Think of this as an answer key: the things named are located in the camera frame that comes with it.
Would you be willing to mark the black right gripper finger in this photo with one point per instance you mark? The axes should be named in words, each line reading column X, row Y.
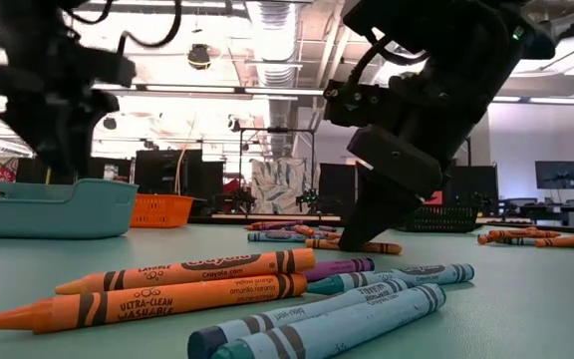
column 391, row 174

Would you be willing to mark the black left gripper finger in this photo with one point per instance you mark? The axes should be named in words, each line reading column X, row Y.
column 68, row 144

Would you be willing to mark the blue green crayon teal tip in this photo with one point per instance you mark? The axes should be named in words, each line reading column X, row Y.
column 357, row 324
column 416, row 276

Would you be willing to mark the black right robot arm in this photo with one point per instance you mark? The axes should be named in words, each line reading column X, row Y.
column 466, row 30

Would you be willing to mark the orange red hanging cloth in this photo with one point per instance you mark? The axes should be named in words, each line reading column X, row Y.
column 435, row 198

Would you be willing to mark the low black partition panel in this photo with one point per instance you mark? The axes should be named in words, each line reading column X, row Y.
column 25, row 172

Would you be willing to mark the small white container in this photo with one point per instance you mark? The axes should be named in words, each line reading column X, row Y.
column 110, row 172

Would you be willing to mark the black plastic mesh basket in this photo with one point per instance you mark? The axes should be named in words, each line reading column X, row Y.
column 446, row 219

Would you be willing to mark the teal plastic bin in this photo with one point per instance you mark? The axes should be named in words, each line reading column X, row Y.
column 43, row 214

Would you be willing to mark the small black green robot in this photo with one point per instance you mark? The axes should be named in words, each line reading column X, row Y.
column 308, row 199

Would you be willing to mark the tall black partition panel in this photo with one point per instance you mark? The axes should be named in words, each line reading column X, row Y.
column 162, row 172

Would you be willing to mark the white leaf patterned cloth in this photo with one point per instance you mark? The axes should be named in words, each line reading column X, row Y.
column 279, row 184

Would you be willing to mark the orange plastic basket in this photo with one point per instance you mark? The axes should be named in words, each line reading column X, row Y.
column 160, row 212

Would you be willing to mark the dark computer monitor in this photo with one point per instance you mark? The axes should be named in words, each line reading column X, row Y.
column 558, row 174

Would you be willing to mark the small black robot rig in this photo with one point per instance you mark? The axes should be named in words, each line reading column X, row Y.
column 239, row 202

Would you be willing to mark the black ceiling dome fixture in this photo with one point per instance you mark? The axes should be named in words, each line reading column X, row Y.
column 199, row 57

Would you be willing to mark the long ceiling light bar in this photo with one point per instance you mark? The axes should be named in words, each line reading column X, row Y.
column 217, row 90

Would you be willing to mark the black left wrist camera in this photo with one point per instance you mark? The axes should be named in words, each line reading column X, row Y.
column 107, row 67

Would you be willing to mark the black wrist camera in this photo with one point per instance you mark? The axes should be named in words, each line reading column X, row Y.
column 107, row 67
column 362, row 102

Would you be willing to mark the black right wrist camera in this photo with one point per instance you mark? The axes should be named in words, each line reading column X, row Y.
column 362, row 102

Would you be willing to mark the black metal frame stand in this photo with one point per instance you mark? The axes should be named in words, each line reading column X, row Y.
column 277, row 130

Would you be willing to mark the black table edge rail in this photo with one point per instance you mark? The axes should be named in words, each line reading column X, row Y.
column 204, row 220

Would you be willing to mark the ribbed silver ceiling duct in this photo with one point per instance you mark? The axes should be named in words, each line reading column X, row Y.
column 274, row 45

